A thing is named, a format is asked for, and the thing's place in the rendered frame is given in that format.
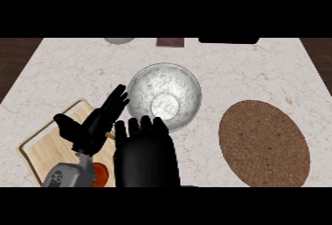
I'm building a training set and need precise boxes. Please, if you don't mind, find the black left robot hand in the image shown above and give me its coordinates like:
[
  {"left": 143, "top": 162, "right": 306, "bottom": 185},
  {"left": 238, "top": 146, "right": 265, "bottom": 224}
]
[{"left": 51, "top": 83, "right": 131, "bottom": 157}]

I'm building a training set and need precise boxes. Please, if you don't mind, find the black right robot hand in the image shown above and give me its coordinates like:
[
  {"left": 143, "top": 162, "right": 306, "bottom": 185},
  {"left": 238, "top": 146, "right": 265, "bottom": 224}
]
[{"left": 112, "top": 115, "right": 181, "bottom": 188}]

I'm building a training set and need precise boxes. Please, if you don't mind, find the white marbled bowl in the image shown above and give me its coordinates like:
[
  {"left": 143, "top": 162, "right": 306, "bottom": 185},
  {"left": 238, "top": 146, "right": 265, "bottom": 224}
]
[{"left": 125, "top": 62, "right": 203, "bottom": 134}]

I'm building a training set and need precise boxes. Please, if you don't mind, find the brown woven oval placemat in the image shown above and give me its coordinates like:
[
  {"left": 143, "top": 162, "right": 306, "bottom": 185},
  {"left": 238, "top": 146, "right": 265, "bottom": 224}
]
[{"left": 218, "top": 99, "right": 311, "bottom": 188}]

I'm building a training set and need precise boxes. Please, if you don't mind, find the pale wooden cutting board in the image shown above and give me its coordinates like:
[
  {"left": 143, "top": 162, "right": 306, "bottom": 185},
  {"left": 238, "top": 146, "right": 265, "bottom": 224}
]
[{"left": 16, "top": 98, "right": 117, "bottom": 188}]

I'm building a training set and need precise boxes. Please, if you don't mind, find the red round fruit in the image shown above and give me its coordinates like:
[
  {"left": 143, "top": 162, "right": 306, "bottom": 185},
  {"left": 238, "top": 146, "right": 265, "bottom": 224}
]
[{"left": 91, "top": 163, "right": 109, "bottom": 188}]

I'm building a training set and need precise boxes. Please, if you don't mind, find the grey round object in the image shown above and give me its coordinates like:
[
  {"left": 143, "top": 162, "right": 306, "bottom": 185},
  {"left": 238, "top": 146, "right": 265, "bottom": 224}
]
[{"left": 101, "top": 37, "right": 137, "bottom": 46}]

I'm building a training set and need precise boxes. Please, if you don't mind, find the maroon box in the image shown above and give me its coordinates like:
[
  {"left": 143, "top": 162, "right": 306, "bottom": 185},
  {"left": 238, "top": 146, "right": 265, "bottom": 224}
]
[{"left": 154, "top": 37, "right": 187, "bottom": 48}]

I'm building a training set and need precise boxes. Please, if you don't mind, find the black appliance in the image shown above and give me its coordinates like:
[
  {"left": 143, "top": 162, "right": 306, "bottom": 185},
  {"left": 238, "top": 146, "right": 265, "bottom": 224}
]
[{"left": 197, "top": 37, "right": 261, "bottom": 45}]

